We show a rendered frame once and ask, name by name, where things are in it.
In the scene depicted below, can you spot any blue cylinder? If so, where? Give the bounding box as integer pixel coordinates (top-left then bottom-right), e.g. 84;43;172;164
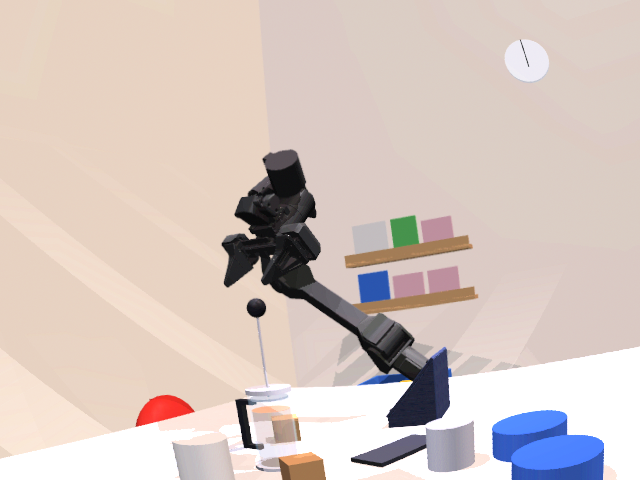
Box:
511;434;604;480
492;410;568;463

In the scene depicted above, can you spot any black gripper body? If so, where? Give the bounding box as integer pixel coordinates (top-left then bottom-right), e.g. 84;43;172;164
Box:
222;204;321;266

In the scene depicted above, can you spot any grey flat bar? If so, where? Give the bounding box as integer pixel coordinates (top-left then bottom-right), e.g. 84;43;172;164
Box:
351;434;427;467

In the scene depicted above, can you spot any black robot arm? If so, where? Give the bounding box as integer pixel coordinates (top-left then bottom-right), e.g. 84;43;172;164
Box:
234;149;428;382

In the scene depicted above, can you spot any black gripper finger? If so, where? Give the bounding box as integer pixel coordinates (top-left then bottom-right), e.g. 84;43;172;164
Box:
261;235;309;285
223;243;254;288

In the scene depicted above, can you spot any french press plunger with black knob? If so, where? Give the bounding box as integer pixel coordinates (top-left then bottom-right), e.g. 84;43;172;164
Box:
235;298;300;472

